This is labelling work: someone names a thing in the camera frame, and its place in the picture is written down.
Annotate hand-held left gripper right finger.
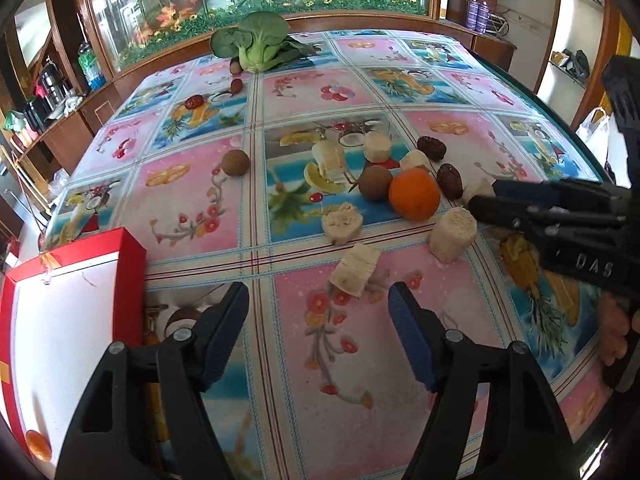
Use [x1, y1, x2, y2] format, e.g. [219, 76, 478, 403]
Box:
[388, 281, 576, 480]

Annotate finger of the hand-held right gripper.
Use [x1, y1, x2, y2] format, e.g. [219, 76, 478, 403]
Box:
[467, 195, 626, 233]
[492, 179, 628, 201]

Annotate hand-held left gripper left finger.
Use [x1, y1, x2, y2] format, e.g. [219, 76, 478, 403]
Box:
[55, 281, 250, 480]

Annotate dark red date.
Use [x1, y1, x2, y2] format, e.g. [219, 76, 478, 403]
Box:
[416, 136, 447, 162]
[436, 162, 464, 200]

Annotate large orange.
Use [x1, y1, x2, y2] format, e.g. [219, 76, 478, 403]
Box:
[388, 168, 442, 222]

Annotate brown kiwi fruit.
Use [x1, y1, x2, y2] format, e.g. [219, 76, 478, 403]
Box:
[358, 165, 393, 202]
[220, 149, 251, 177]

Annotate red box with white interior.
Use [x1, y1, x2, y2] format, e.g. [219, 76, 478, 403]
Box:
[0, 227, 147, 480]

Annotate person's right hand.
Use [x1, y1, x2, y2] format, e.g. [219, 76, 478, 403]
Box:
[597, 294, 634, 367]

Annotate printed fruit tablecloth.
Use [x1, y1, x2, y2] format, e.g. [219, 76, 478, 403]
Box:
[37, 30, 613, 480]

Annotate white plastic bag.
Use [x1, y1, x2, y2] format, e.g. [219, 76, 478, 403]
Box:
[575, 107, 613, 161]

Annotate wooden side cabinet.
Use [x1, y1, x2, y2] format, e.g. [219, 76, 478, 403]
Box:
[470, 30, 518, 73]

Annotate small orange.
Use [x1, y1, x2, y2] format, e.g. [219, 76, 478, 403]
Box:
[25, 430, 52, 462]

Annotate green bok choy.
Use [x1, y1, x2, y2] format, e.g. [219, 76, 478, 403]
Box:
[209, 10, 321, 73]

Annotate green plastic bottle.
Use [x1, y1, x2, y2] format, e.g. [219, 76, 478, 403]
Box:
[77, 40, 107, 92]

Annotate black thermos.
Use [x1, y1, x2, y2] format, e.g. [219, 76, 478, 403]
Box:
[39, 60, 71, 111]

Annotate wooden shelf unit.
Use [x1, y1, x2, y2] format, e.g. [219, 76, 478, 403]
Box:
[0, 0, 118, 211]

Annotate wire rack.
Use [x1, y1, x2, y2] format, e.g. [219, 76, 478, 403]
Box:
[487, 12, 513, 38]

